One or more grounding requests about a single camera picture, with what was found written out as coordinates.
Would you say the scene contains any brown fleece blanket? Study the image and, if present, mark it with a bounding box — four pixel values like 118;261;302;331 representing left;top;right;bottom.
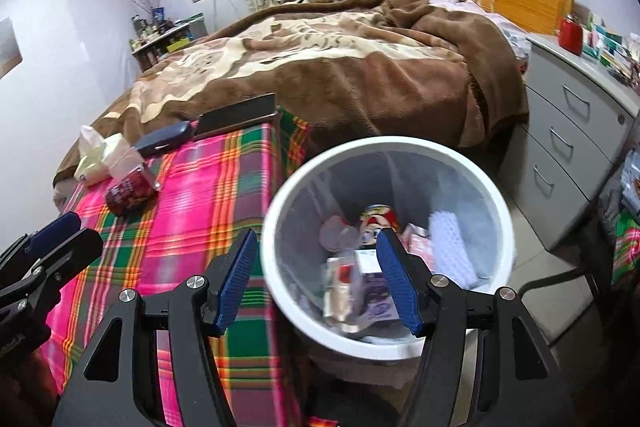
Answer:
52;0;532;188

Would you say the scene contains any black smartphone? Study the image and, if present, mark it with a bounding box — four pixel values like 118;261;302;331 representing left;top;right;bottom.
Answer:
193;93;278;141

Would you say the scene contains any red drink milk can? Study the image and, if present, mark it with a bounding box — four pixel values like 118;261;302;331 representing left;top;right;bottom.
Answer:
105;164;160;217

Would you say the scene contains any pink plaid cloth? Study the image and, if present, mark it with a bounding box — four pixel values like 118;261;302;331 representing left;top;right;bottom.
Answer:
41;112;309;426

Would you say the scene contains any grey drawer cabinet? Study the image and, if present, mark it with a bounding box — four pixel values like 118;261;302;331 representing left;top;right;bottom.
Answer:
499;34;639;251

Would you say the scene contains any red jar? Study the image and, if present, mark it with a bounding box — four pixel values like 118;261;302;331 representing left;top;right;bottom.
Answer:
558;14;584;56

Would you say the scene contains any cluttered shelf desk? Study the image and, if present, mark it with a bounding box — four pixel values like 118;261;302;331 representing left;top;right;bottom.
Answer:
130;13;208;72

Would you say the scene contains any white round trash bin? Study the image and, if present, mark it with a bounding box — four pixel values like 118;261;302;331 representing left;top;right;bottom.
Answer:
260;136;515;362

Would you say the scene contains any black chair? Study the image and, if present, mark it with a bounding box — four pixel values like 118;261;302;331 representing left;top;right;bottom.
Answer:
516;225;640;348

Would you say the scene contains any white foam fruit net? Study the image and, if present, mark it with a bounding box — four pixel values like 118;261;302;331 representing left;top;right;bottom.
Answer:
428;210;478;289

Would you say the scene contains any red strawberry milk carton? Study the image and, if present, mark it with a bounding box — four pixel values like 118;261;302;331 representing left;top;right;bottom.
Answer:
400;223;437;272

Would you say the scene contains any tissue pack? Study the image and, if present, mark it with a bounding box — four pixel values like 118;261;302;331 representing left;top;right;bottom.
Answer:
74;126;143;187

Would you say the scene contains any dark blue glasses case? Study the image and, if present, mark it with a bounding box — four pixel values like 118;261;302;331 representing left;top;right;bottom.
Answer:
134;121;194;158

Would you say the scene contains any silver blue milk carton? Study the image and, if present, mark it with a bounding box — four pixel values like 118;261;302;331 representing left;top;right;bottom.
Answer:
323;249;399;336

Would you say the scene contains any wall picture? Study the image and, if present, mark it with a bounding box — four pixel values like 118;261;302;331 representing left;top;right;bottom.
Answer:
0;17;22;77

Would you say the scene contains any cartoon face milk can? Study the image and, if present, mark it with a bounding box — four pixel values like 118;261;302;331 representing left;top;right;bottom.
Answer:
359;204;400;249

